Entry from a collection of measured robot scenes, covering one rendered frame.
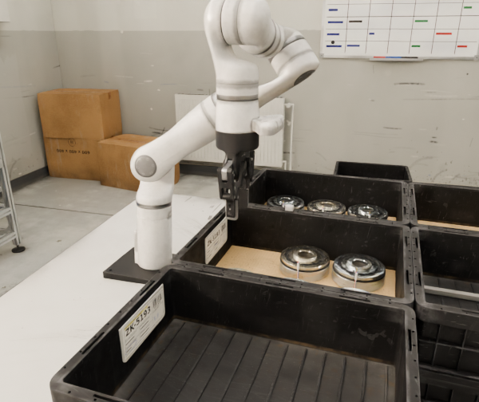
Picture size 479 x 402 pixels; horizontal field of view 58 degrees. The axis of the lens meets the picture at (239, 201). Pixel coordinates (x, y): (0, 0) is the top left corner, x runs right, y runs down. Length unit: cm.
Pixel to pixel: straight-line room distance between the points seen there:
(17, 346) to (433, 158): 354
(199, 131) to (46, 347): 56
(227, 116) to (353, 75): 319
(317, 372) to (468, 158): 350
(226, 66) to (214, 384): 48
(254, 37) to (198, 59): 342
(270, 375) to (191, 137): 57
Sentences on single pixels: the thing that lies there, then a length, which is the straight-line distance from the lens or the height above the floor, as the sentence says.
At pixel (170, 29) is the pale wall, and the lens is 421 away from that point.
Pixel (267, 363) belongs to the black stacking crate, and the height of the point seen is 83.
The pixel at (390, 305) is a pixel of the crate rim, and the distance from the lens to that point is 68.
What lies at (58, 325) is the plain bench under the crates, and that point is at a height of 70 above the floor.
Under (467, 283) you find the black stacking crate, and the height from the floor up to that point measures 83.
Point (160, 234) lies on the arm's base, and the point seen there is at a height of 81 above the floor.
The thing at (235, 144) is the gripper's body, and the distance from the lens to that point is 72.
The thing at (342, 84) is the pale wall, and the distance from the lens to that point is 388.
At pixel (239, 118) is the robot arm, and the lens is 72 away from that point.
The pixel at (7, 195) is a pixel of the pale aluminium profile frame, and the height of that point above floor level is 38.
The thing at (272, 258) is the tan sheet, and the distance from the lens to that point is 98.
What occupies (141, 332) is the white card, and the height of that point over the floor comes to 88.
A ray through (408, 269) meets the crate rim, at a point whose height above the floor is 93.
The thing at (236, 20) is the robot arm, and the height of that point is 132.
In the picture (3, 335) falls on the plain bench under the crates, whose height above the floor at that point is 70.
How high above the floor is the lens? 130
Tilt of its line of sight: 21 degrees down
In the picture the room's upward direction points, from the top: straight up
